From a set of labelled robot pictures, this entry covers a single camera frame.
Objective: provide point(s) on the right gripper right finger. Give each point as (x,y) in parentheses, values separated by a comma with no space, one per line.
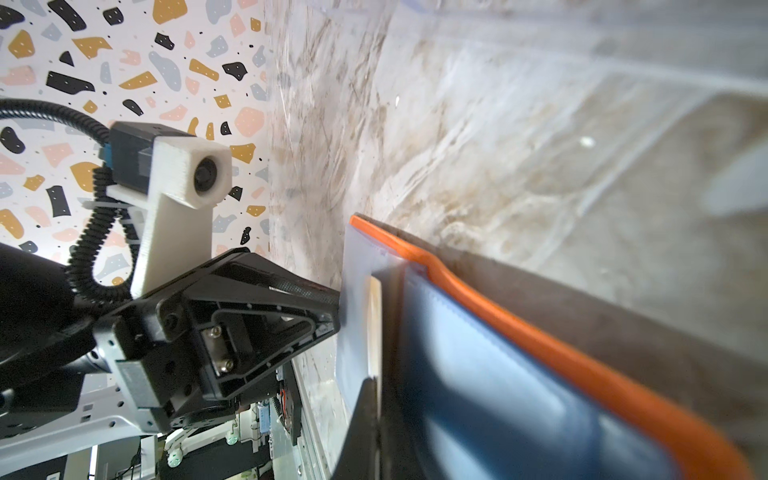
(398,456)

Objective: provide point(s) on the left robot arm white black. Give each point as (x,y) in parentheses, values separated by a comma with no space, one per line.
(58,395)

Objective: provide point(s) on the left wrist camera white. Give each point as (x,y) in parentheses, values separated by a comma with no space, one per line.
(171,181)

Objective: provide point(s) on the gold card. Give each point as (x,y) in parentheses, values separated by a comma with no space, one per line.
(374,321)

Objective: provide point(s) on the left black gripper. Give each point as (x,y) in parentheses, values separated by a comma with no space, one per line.
(185,349)

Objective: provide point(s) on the orange card holder wallet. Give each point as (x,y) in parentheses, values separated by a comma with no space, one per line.
(486,395)

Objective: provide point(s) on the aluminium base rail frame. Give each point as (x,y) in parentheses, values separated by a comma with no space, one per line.
(282,432)

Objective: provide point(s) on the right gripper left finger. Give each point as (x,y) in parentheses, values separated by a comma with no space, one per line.
(359,458)

